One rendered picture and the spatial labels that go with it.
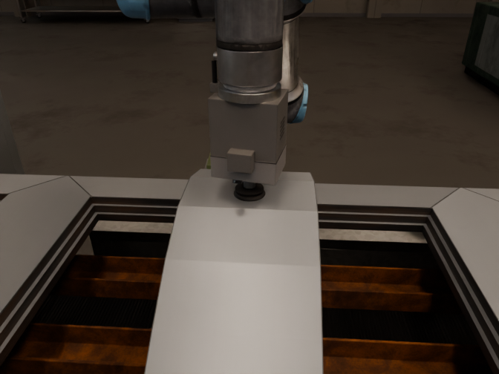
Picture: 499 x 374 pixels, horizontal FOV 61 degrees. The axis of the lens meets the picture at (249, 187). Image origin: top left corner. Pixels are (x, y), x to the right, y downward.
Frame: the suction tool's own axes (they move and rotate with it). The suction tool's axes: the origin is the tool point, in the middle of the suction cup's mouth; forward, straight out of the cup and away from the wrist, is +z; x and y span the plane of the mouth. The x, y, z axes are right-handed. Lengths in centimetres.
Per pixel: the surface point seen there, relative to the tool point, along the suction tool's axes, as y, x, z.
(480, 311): 34.4, 6.0, 17.4
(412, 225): 26.3, 30.0, 19.2
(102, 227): -49, 31, 34
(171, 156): -117, 207, 103
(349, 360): 16.9, 5.8, 34.2
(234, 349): 3.8, -19.7, 5.8
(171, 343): -2.7, -20.7, 5.6
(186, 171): -97, 189, 103
